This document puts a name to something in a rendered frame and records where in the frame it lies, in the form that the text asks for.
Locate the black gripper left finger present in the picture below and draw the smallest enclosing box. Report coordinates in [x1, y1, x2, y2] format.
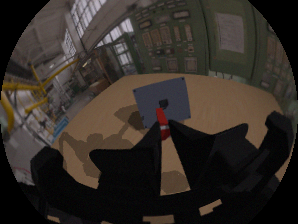
[89, 121, 162, 196]

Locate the dark grey sloped panel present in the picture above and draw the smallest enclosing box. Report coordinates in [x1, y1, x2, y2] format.
[133, 76, 192, 129]

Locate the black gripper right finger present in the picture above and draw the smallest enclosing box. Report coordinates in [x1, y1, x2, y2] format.
[168, 120, 249, 189]

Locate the dark red peg with grey band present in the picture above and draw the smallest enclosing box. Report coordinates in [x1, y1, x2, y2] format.
[156, 108, 172, 141]

